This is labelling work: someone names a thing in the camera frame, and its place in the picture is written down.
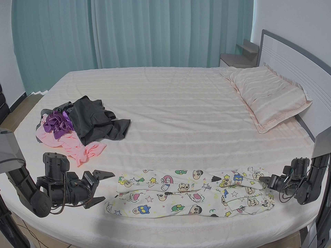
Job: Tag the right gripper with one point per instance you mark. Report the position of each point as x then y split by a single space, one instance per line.
275 182

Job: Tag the grey bedside table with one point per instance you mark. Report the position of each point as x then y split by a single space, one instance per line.
238 59

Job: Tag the blue-green curtain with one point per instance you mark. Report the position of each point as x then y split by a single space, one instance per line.
168 22
51 35

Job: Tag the white printed pyjama top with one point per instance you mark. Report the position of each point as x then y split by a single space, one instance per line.
181 195

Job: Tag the dark grey chest of drawers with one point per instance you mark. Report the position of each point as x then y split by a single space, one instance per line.
4 105

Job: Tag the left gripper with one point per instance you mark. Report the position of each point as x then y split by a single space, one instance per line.
81 190

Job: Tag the grey garment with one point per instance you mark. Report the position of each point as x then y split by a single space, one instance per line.
64 106

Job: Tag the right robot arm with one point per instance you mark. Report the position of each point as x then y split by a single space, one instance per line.
314 179

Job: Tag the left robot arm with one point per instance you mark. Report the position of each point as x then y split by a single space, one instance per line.
23 187

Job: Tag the pink garment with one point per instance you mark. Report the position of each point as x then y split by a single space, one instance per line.
67 143

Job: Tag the black garment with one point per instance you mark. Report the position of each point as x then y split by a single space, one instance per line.
90 120

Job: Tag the bed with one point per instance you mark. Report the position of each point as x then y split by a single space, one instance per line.
181 99

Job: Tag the purple satin garment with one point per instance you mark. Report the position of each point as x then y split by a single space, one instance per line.
58 124

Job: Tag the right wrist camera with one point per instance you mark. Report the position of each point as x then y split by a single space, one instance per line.
287 170

